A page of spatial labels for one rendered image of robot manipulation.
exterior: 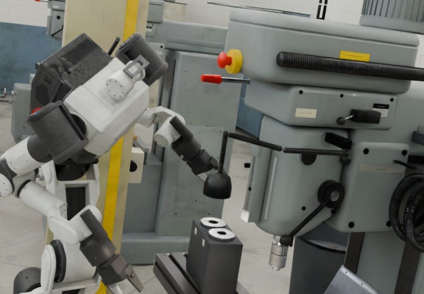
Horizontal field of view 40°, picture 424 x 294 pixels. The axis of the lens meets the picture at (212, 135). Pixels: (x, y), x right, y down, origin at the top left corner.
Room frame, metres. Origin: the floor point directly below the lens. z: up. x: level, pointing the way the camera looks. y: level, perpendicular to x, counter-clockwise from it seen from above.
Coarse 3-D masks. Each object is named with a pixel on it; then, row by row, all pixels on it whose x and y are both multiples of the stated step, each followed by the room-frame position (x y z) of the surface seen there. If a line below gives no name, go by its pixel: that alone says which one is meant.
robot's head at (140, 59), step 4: (140, 56) 1.68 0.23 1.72; (136, 60) 1.67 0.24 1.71; (140, 60) 1.67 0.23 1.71; (144, 60) 1.68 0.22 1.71; (132, 64) 1.65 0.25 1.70; (140, 64) 1.68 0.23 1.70; (144, 64) 1.67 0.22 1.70; (148, 64) 1.69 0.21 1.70; (124, 68) 1.62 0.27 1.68; (128, 68) 1.63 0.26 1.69; (140, 68) 1.65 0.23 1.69; (144, 68) 1.69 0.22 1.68; (124, 72) 1.62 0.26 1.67; (128, 72) 1.62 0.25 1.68; (136, 72) 1.64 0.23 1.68; (144, 72) 1.69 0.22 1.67; (132, 76) 1.62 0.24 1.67; (144, 76) 1.70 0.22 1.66
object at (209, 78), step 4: (204, 76) 1.52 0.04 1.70; (208, 76) 1.53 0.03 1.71; (212, 76) 1.53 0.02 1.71; (216, 76) 1.54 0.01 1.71; (220, 76) 1.54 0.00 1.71; (204, 80) 1.52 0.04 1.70; (208, 80) 1.53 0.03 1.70; (212, 80) 1.53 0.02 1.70; (216, 80) 1.54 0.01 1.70; (220, 80) 1.54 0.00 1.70; (224, 80) 1.55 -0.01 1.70; (228, 80) 1.56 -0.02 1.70; (232, 80) 1.56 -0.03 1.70; (236, 80) 1.57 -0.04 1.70; (240, 80) 1.57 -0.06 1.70; (244, 80) 1.58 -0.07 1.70; (248, 80) 1.58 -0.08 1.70; (248, 84) 1.59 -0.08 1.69
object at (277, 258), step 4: (272, 248) 1.55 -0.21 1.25; (272, 252) 1.54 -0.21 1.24; (276, 252) 1.53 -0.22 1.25; (280, 252) 1.53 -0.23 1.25; (284, 252) 1.53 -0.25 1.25; (272, 256) 1.54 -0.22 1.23; (276, 256) 1.53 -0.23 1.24; (280, 256) 1.53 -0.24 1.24; (284, 256) 1.53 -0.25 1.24; (272, 260) 1.54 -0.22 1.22; (276, 260) 1.53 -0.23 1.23; (280, 260) 1.53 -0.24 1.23; (284, 260) 1.54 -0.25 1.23; (272, 264) 1.54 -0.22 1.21; (276, 264) 1.53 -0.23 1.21; (280, 264) 1.53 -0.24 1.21; (284, 264) 1.54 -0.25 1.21; (280, 268) 1.53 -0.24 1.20
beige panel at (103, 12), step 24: (72, 0) 2.97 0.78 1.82; (96, 0) 3.02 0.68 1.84; (120, 0) 3.08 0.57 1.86; (144, 0) 3.13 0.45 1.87; (72, 24) 2.98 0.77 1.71; (96, 24) 3.03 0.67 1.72; (120, 24) 3.08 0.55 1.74; (144, 24) 3.14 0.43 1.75; (120, 144) 3.11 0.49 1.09; (120, 168) 3.12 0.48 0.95; (120, 192) 3.13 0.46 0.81; (120, 216) 3.13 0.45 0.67; (48, 240) 2.97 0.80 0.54; (120, 240) 3.14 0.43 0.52
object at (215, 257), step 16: (192, 224) 2.00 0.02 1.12; (208, 224) 1.95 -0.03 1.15; (224, 224) 1.97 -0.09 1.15; (192, 240) 1.98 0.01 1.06; (208, 240) 1.83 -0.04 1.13; (224, 240) 1.84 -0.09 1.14; (192, 256) 1.95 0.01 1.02; (208, 256) 1.81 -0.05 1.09; (224, 256) 1.82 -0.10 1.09; (240, 256) 1.84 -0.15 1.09; (192, 272) 1.93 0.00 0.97; (208, 272) 1.81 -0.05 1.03; (224, 272) 1.83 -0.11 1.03; (208, 288) 1.81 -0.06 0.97; (224, 288) 1.83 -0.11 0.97
